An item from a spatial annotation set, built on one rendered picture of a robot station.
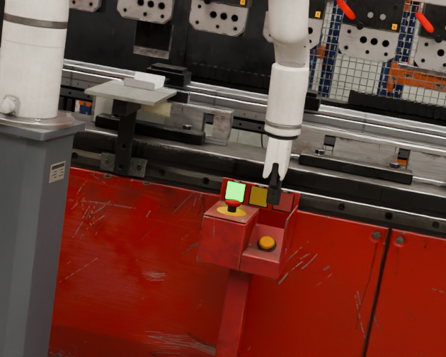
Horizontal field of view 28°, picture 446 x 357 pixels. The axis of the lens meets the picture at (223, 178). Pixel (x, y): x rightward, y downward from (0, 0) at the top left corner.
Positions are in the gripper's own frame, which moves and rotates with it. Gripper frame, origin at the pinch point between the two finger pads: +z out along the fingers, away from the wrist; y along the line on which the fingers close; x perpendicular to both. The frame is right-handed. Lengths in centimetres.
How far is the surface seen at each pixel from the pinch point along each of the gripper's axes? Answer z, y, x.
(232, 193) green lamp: 5.0, -10.3, -11.4
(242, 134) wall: 120, -452, -74
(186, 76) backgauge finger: -12, -58, -36
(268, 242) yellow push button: 12.1, -0.2, 0.2
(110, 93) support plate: -15.7, -11.2, -45.1
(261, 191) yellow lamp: 3.1, -10.1, -4.2
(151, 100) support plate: -15.4, -11.1, -34.2
